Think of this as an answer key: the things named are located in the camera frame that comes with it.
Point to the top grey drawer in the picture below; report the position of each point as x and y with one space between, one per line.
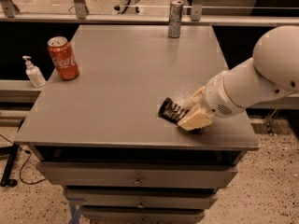
137 175

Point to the grey drawer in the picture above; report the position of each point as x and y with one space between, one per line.
142 215
137 175
140 198

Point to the grey drawer cabinet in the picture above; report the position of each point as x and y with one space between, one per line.
109 114

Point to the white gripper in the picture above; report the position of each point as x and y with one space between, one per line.
215 101

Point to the middle grey drawer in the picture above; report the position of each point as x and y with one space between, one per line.
140 198

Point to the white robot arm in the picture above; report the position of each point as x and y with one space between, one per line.
270 74

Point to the black stand leg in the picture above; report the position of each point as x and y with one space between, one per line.
10 153

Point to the metal railing frame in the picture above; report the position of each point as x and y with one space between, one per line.
199 12

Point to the silver redbull can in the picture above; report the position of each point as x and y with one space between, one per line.
175 17

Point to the white pump sanitizer bottle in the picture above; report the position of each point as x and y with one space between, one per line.
34 73

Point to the red coca-cola can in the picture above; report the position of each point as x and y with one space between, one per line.
63 58

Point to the bottom grey drawer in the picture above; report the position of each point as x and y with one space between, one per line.
142 215

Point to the black rxbar chocolate bar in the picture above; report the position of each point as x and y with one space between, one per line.
171 111

